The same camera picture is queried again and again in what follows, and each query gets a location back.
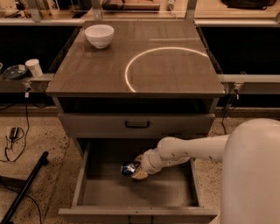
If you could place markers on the black left power adapter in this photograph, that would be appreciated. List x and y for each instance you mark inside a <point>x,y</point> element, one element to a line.
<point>13,133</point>

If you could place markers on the grey left side shelf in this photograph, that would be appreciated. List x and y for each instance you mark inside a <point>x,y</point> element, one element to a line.
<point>27,84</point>

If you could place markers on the dark blue plate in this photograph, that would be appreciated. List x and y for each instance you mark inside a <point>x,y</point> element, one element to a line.
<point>16,72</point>

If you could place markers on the closed top drawer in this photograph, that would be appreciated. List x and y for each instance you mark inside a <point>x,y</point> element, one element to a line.
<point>112,126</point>

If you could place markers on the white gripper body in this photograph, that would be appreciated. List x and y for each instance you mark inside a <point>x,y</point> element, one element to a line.
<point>148,163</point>

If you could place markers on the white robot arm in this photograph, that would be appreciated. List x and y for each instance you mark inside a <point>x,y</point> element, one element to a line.
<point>250,157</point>

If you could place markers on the black tripod leg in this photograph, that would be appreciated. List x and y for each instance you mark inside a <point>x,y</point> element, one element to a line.
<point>24,188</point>

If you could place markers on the black drawer handle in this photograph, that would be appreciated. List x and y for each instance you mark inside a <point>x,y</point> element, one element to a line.
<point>137,125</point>

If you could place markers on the blue pepsi can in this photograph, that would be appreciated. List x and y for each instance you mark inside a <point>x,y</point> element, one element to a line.
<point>129,168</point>

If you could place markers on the grey right side shelf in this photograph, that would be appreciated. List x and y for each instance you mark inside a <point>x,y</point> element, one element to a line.
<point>251,84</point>

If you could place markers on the grey drawer cabinet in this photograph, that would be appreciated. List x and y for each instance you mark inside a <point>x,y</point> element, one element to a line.
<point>149,68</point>

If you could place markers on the white paper cup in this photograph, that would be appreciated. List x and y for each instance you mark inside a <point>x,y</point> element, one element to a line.
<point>34,67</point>

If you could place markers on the grey shelf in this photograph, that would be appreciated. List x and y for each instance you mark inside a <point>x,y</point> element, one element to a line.
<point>251,84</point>
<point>27,84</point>

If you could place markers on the open middle drawer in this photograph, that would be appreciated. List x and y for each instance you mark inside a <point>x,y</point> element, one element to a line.
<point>104,196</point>

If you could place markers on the white ceramic bowl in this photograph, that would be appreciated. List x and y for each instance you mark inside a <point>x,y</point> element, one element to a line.
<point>99,35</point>

